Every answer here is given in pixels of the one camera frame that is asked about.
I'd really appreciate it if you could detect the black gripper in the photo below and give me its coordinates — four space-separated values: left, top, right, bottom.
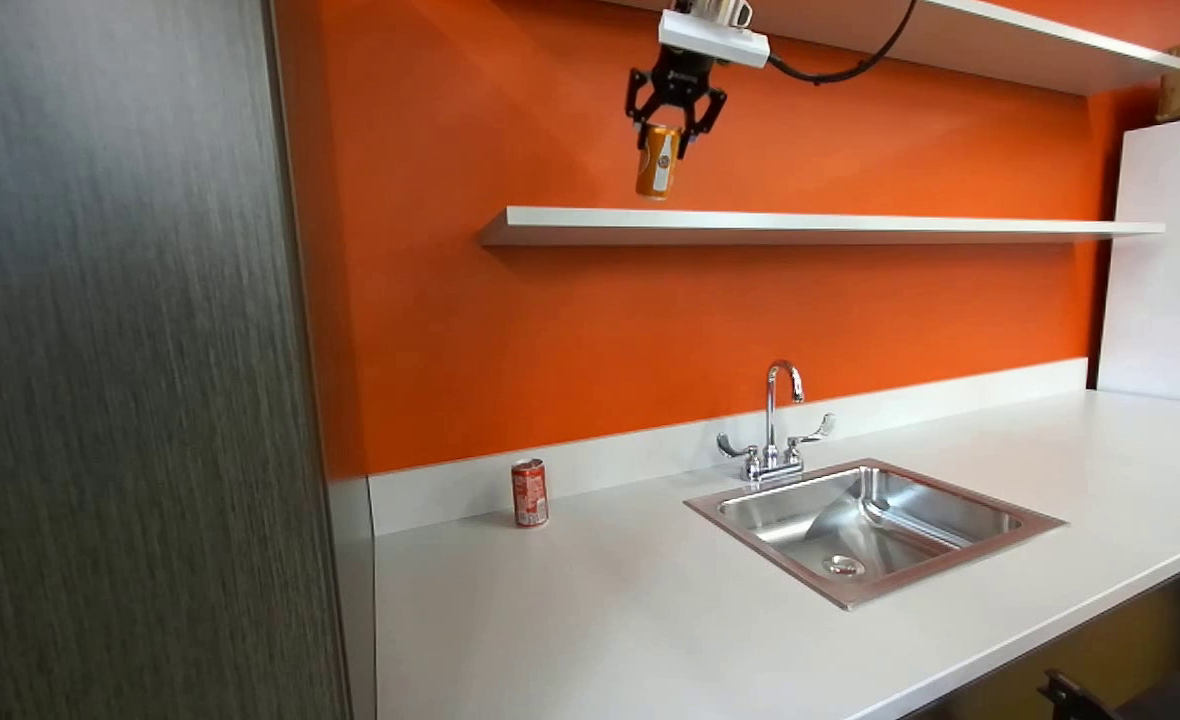
623 49 729 144

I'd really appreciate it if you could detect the orange soda can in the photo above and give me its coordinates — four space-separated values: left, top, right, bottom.
635 123 681 197

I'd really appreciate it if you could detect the red soda can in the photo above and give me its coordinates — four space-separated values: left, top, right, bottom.
511 461 547 528

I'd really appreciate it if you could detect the chrome faucet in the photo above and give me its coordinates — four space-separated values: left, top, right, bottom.
714 360 834 483

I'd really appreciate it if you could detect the stainless steel sink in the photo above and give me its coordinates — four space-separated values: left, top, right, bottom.
692 461 1055 606

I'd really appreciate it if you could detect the dark wood cabinet panel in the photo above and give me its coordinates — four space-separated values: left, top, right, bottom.
0 0 350 720

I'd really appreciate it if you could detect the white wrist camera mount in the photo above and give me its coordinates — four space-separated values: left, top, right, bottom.
656 0 771 69

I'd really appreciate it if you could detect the white lower wall shelf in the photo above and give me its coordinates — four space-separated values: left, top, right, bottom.
479 203 1162 247

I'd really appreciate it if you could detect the white wall shelf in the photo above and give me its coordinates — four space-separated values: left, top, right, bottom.
479 203 1162 247
613 0 1180 101

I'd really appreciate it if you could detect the black cable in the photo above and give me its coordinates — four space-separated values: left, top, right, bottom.
760 0 923 87

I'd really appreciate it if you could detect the white upper wall shelf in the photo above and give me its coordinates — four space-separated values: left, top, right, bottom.
613 0 1180 101

